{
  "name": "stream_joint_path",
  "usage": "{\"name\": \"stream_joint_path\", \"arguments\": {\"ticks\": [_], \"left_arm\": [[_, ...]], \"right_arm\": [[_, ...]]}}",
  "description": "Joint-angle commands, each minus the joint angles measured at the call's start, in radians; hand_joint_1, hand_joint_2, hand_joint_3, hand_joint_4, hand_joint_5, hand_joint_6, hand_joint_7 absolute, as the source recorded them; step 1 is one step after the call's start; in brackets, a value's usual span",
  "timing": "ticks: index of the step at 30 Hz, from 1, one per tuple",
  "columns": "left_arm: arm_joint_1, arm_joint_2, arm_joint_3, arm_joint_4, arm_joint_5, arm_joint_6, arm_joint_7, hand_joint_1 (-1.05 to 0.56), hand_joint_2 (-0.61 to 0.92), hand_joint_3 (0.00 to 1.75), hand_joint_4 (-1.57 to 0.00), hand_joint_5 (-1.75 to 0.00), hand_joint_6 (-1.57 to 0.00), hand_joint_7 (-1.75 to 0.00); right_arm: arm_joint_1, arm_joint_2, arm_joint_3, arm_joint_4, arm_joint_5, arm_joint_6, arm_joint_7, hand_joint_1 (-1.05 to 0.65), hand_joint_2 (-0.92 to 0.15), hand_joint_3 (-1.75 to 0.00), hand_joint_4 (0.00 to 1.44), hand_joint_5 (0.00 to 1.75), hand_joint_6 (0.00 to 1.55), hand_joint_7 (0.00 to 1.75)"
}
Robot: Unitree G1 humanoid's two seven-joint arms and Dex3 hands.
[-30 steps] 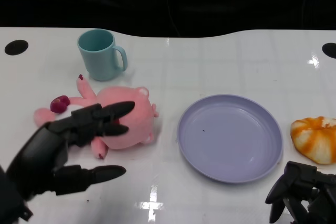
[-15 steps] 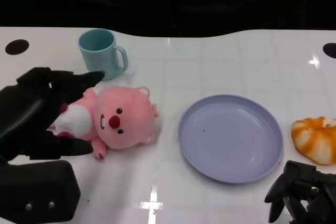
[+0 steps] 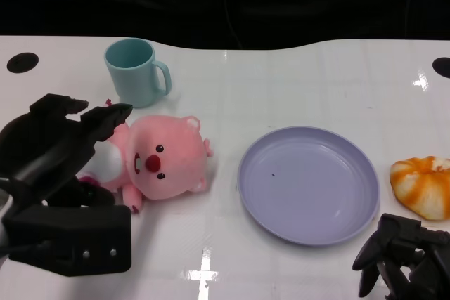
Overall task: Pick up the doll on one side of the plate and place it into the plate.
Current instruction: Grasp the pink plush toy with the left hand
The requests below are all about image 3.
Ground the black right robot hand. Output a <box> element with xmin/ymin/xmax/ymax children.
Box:
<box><xmin>352</xmin><ymin>212</ymin><xmax>450</xmax><ymax>300</ymax></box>

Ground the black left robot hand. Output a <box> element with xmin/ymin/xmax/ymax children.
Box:
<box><xmin>0</xmin><ymin>93</ymin><xmax>134</xmax><ymax>278</ymax></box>

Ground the pink beaver plush doll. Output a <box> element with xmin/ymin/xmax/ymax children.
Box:
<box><xmin>77</xmin><ymin>98</ymin><xmax>214</xmax><ymax>215</ymax></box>

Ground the lavender plastic plate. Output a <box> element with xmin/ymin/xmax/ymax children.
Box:
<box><xmin>236</xmin><ymin>126</ymin><xmax>381</xmax><ymax>247</ymax></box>

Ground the orange white bread toy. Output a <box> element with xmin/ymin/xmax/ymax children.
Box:
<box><xmin>389</xmin><ymin>155</ymin><xmax>450</xmax><ymax>222</ymax></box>

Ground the black round table grommet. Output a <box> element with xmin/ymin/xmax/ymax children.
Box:
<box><xmin>6</xmin><ymin>52</ymin><xmax>39</xmax><ymax>74</ymax></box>
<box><xmin>432</xmin><ymin>56</ymin><xmax>450</xmax><ymax>78</ymax></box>

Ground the light blue plastic mug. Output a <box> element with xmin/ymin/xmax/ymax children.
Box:
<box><xmin>103</xmin><ymin>38</ymin><xmax>172</xmax><ymax>109</ymax></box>

